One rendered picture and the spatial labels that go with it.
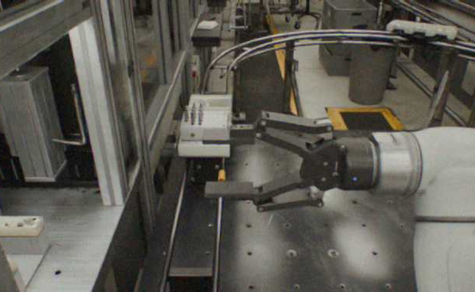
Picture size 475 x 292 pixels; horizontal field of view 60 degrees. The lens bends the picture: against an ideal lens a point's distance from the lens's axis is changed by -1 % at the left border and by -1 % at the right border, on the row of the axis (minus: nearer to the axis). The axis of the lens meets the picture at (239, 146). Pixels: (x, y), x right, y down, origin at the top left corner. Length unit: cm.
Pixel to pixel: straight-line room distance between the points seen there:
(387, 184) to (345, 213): 67
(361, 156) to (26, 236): 56
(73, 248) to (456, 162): 64
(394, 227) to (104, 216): 77
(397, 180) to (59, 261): 57
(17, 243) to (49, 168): 21
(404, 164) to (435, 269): 14
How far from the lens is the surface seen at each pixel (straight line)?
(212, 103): 143
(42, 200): 96
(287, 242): 112
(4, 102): 93
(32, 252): 82
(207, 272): 86
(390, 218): 126
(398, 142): 59
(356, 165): 56
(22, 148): 97
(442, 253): 60
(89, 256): 79
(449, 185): 59
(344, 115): 345
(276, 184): 60
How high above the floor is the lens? 143
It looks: 29 degrees down
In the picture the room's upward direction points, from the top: straight up
